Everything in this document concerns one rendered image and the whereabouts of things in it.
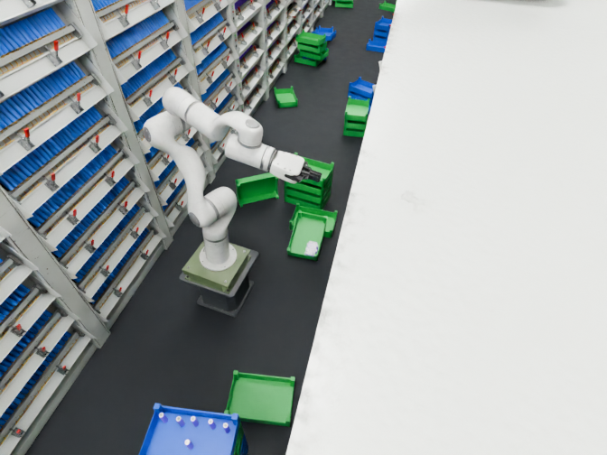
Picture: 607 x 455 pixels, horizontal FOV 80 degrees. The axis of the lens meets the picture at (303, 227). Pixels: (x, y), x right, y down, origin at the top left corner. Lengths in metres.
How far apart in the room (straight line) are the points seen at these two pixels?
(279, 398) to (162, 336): 0.72
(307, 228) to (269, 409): 1.14
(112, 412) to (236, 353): 0.61
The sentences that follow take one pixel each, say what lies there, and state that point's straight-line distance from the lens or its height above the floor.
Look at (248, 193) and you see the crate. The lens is 2.75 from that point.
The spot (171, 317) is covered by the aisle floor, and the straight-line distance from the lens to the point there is 2.23.
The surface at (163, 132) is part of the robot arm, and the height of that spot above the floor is 1.07.
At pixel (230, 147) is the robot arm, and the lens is 1.25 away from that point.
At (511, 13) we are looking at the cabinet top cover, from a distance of 0.20.
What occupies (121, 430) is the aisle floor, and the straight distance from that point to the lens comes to 2.06.
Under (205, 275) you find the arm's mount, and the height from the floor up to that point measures 0.35.
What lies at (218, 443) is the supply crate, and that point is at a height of 0.40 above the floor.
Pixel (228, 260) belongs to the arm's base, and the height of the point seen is 0.36.
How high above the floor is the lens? 1.85
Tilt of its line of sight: 47 degrees down
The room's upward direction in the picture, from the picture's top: 3 degrees clockwise
